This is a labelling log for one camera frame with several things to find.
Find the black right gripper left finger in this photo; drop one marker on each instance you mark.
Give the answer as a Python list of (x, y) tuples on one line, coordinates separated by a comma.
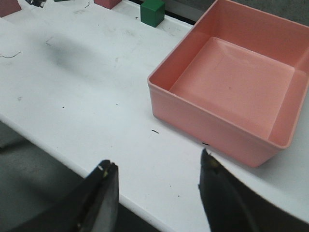
[(91, 207)]

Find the green cube block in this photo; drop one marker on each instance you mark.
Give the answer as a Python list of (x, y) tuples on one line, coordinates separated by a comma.
[(152, 12)]

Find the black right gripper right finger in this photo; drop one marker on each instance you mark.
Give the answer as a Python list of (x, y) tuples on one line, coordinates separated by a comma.
[(231, 206)]

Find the pink plastic bin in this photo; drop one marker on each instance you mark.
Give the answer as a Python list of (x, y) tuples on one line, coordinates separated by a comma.
[(237, 81)]

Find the pink cube block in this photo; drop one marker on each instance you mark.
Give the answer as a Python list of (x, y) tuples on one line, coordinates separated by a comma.
[(109, 4)]

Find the yellow push button switch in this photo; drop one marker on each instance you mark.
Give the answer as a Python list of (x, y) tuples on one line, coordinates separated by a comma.
[(37, 3)]

